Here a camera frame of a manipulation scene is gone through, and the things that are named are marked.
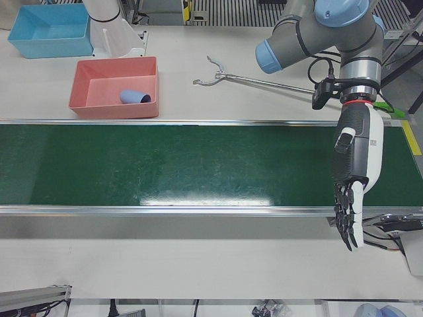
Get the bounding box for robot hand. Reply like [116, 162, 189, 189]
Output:
[330, 100, 385, 254]

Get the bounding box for light blue plastic cup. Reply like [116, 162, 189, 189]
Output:
[119, 88, 153, 105]

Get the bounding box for pink plastic box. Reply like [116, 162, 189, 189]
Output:
[68, 55, 161, 119]

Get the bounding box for dark finned metal box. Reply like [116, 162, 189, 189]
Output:
[114, 308, 147, 317]

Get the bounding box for blue plastic box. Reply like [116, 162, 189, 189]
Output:
[7, 3, 95, 59]

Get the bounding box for bright green plastic piece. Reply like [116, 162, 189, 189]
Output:
[373, 100, 406, 119]

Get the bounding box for metal reacher grabber tool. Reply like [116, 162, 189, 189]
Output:
[192, 55, 317, 95]

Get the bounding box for bag of black screws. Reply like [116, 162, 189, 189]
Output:
[251, 299, 292, 317]

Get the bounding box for black ribbed grating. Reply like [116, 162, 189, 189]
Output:
[193, 0, 416, 32]

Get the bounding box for green belt conveyor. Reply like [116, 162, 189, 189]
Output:
[0, 118, 423, 240]

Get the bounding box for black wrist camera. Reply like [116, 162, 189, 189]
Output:
[311, 79, 343, 110]

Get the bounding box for black camera cable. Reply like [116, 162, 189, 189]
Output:
[307, 49, 343, 87]

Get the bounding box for yellow black safety post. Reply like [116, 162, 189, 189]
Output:
[180, 0, 195, 24]

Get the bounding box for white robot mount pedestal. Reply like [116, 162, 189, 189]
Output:
[82, 0, 148, 59]

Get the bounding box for aluminium profile post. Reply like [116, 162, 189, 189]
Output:
[0, 283, 74, 317]

